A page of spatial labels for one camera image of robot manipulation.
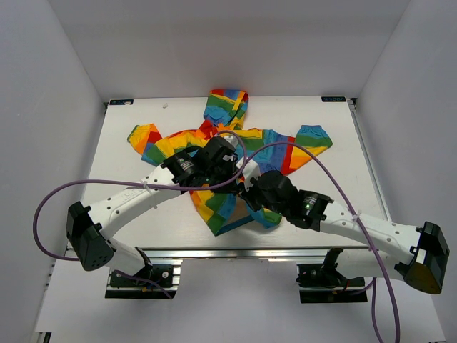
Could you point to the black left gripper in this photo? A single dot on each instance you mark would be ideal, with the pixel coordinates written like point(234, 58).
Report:
point(230, 165)

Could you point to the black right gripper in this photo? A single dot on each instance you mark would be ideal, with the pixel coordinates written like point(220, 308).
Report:
point(247, 196)

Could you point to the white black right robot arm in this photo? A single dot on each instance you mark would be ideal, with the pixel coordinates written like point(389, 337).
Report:
point(416, 255)

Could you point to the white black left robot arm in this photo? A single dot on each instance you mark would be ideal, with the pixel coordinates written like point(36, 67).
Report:
point(91, 229)

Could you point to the blue label right corner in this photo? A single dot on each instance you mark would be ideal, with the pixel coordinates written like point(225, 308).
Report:
point(332, 99)

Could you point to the blue label corner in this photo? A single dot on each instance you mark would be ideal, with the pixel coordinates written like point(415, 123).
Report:
point(332, 99)
point(121, 102)

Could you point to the blue label left corner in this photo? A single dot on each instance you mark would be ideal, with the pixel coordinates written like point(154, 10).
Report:
point(121, 102)

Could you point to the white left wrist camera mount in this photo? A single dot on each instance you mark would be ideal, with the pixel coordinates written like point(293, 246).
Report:
point(231, 139)

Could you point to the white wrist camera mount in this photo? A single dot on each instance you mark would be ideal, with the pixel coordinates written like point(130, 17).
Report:
point(231, 139)
point(250, 171)

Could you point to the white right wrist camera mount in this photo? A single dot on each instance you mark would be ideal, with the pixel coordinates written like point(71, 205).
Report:
point(250, 171)

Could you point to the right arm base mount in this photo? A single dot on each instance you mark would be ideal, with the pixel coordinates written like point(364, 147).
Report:
point(321, 283)

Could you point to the aluminium table front rail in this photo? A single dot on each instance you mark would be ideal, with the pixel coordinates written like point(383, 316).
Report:
point(291, 254)

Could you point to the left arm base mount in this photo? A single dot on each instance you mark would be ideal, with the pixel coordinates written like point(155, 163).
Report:
point(160, 281)

